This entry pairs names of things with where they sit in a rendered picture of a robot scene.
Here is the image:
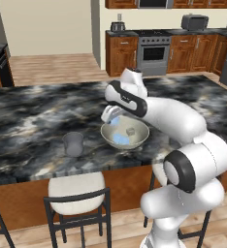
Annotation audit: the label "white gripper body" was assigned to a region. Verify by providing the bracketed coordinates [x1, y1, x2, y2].
[100, 105, 123, 125]

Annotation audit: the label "pale blue ice cube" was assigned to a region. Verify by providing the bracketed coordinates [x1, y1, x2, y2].
[113, 133, 131, 145]
[109, 115, 121, 127]

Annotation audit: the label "pale grey bowl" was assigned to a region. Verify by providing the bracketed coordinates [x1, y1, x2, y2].
[100, 115, 150, 150]

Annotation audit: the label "grey drinking glass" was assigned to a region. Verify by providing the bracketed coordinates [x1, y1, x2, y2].
[61, 131, 85, 158]

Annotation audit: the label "grey oven with hob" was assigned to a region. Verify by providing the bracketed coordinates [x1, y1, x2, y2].
[137, 29, 173, 78]

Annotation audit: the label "black stool with white cushion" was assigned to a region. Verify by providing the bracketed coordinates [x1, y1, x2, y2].
[43, 170, 113, 248]
[143, 162, 213, 248]

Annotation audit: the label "wooden kitchen island base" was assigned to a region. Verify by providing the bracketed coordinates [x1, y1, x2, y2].
[0, 162, 227, 233]

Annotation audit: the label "dark grey toaster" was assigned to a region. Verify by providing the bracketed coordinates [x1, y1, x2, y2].
[110, 20, 126, 33]

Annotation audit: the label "black dishwasher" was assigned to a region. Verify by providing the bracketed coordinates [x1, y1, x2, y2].
[0, 47, 16, 88]

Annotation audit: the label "grey microwave oven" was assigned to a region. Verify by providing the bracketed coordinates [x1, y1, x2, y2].
[137, 0, 175, 10]

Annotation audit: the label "grey toaster oven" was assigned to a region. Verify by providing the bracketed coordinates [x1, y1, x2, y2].
[180, 14, 210, 32]

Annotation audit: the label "wooden wall cupboards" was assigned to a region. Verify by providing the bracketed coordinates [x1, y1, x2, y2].
[104, 0, 227, 10]

